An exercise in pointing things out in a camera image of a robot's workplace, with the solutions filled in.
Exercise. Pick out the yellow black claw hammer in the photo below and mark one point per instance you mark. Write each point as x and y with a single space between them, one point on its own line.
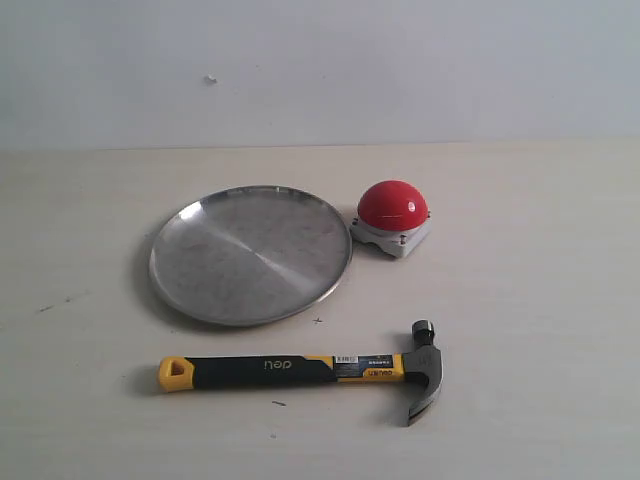
421 367

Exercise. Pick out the red dome push button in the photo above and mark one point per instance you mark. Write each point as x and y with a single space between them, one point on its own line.
392 215

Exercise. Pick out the round stainless steel plate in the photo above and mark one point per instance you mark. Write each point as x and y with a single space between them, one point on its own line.
249 255

